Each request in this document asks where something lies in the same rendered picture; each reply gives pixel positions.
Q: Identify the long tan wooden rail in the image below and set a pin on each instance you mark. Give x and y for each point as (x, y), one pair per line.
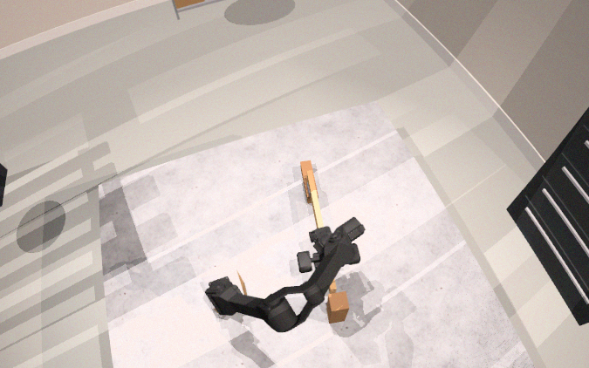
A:
(317, 214)

